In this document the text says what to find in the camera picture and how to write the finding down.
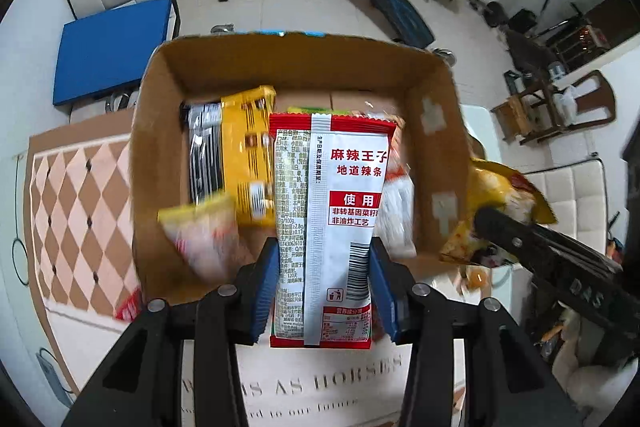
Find black snack packet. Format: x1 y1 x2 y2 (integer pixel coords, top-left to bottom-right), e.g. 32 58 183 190
180 103 226 206

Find cardboard box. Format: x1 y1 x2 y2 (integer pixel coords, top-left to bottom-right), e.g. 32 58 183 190
131 31 473 308

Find black cable loop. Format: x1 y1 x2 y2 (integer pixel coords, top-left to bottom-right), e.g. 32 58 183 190
12 152 32 284

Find yellow snack packet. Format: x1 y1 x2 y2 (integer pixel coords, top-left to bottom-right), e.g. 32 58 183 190
220 86 278 228

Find wooden chair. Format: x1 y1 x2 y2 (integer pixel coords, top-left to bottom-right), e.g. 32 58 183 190
545 69 619 140

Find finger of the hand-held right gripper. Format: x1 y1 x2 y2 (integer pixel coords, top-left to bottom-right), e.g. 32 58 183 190
474 205 622 276

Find white plush goose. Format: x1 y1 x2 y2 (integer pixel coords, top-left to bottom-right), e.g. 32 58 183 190
550 322 640 414

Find clear-wrapped round pastry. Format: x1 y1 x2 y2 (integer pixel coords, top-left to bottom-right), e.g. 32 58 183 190
457 264 516 294

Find small wooden stool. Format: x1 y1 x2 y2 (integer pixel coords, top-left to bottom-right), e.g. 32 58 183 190
490 87 571 144

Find black box speaker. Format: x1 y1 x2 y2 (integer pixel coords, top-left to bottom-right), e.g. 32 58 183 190
509 9 538 32

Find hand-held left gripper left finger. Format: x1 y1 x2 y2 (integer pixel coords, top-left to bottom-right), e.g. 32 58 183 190
60 237 281 427

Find yellow-brown panda snack packet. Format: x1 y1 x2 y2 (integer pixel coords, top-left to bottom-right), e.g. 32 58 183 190
439 157 558 269

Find blue foam pad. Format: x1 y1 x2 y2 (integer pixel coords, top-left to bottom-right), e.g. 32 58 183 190
52 0 174 108

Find red and white snack packet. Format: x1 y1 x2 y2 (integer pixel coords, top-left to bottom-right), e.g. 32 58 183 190
269 112 398 350

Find white plastic bag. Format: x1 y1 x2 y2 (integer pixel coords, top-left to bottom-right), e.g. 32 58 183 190
554 84 582 114

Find black dumbbell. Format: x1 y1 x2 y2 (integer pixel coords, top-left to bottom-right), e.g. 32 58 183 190
482 1 509 28

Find red-brown snack packet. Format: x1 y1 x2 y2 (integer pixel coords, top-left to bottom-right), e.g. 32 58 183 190
115 287 147 323

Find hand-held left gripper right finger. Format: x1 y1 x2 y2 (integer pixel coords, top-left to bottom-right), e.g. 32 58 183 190
369 237 586 427

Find beige snack packet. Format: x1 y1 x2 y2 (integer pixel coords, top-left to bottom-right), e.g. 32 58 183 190
157 192 251 280

